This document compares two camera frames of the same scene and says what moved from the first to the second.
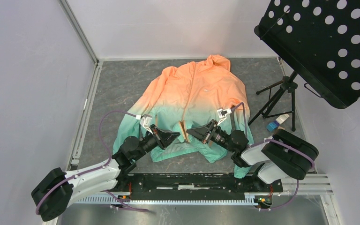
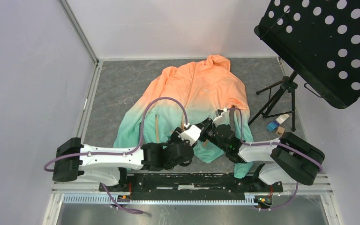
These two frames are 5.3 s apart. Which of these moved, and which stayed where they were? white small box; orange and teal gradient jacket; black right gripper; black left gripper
Moved: black left gripper
Stayed: orange and teal gradient jacket; white small box; black right gripper
